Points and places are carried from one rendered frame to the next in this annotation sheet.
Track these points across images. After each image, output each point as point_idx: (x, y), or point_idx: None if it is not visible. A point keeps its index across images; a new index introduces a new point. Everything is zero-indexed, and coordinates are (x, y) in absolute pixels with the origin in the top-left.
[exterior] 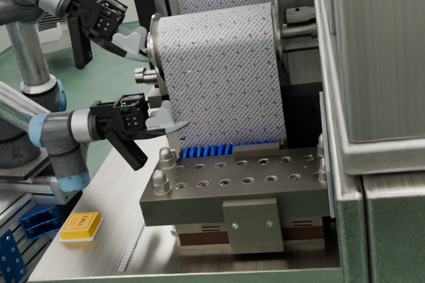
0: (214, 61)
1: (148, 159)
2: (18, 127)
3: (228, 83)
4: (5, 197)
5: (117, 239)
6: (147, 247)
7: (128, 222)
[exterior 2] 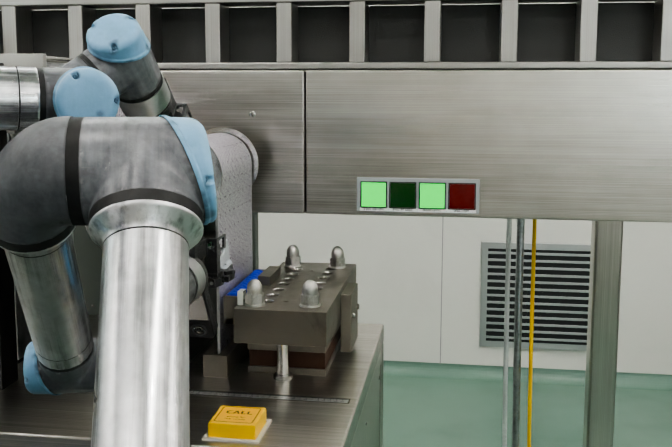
0: (235, 183)
1: (66, 399)
2: (71, 329)
3: (238, 209)
4: None
5: (280, 406)
6: (308, 391)
7: (244, 403)
